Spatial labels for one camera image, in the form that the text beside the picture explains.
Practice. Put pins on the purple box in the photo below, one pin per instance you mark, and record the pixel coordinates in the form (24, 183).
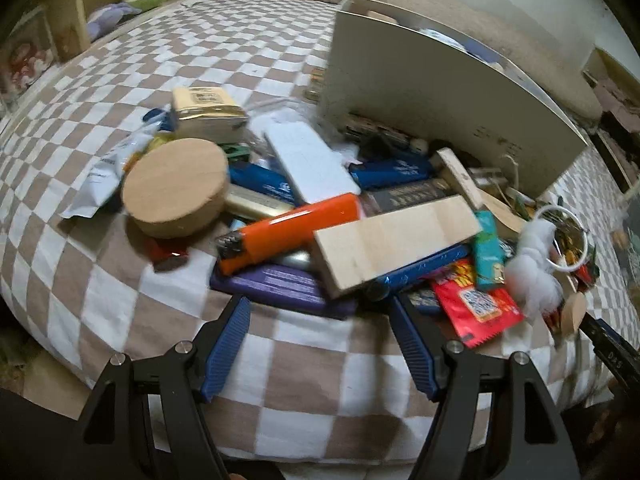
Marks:
(280, 282)

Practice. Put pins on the white cardboard box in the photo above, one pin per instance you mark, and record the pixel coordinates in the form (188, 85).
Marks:
(425, 90)

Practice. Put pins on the round wooden lid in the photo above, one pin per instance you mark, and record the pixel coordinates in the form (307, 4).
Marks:
(175, 185)

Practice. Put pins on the small printed lighter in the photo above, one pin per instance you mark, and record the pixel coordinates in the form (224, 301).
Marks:
(316, 90)

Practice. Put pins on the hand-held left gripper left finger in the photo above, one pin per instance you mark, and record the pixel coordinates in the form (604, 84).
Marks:
(227, 345)

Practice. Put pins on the heap of keys and clips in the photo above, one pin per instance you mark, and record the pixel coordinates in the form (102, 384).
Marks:
(570, 240)

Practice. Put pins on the beige patterned small box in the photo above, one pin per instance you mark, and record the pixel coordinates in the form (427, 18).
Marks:
(380, 132)

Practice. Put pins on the open wardrobe shelf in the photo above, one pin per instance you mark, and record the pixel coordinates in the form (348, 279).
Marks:
(615, 110)

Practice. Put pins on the dark brown lighter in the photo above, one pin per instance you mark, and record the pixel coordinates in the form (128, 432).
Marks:
(405, 192)

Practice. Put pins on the orange lighter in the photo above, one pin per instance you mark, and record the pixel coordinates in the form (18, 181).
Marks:
(290, 232)

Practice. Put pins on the clear plastic case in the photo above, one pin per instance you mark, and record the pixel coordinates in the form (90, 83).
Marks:
(280, 110)

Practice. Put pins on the shiny blue lighter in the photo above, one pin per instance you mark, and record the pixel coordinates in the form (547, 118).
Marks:
(430, 265)

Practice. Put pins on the display case with red doll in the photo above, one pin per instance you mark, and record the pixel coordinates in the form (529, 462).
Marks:
(25, 60)

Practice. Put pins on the white sachet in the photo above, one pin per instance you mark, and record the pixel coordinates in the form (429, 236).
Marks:
(100, 180)

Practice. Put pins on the bright red lighter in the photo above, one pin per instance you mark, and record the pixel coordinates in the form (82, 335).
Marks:
(170, 250)

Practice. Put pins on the light wooden block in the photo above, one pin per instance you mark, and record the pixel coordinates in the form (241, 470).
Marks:
(390, 240)

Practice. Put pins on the white cotton fluff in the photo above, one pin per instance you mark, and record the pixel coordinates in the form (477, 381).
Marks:
(535, 270)

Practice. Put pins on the gold lighter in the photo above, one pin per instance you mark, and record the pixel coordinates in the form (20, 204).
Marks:
(255, 202)

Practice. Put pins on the yellow tissue pack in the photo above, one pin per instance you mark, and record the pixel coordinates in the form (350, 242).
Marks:
(205, 110)

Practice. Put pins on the purple plush toy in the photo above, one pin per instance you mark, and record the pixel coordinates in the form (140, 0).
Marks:
(110, 20)

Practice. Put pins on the light wooden stick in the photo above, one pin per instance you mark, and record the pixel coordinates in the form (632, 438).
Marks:
(460, 175)

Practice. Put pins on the white flat case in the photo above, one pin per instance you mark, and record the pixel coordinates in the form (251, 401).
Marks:
(310, 160)

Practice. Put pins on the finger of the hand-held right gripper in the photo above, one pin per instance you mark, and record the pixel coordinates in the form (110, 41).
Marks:
(612, 352)

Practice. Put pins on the wooden bedside shelf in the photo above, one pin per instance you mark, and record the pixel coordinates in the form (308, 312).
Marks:
(70, 15)

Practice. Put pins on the red snack packet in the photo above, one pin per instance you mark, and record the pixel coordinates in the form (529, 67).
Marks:
(475, 305)

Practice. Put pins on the dark blue lighter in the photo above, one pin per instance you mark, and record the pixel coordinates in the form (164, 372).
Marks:
(390, 170)

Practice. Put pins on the teal packet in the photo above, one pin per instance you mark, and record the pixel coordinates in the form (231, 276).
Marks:
(487, 255)

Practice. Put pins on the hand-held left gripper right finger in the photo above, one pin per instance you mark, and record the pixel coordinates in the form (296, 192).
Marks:
(415, 345)

